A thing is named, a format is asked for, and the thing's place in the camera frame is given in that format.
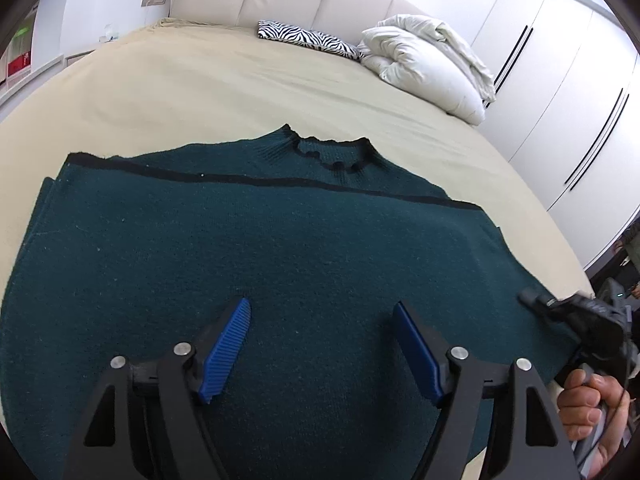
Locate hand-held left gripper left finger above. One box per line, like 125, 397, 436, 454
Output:
62, 297, 252, 480

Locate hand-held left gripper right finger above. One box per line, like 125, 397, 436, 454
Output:
392, 301, 581, 480

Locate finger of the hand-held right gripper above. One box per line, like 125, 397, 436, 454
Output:
517, 287, 556, 320

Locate dark green sweater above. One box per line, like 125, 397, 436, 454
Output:
0, 124, 583, 480

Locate person's right hand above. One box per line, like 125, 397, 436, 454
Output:
556, 367, 636, 480

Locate white folded duvet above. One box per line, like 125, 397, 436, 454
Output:
357, 14, 497, 127

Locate white wardrobe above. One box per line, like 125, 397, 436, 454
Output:
470, 0, 640, 271

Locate bed with beige sheet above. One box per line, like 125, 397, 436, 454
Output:
0, 17, 596, 311

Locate zebra print pillow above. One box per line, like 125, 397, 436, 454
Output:
257, 20, 362, 62

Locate white nightstand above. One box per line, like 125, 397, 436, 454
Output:
65, 49, 101, 67

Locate white window ledge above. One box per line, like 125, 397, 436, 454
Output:
0, 55, 66, 108

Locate red box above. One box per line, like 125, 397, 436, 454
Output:
6, 55, 32, 79

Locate green lidded container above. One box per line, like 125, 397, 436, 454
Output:
10, 22, 33, 56

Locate white shelf unit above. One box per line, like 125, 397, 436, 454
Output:
0, 0, 41, 86

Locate black wardrobe handles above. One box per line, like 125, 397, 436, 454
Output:
565, 87, 631, 191
492, 25, 535, 96

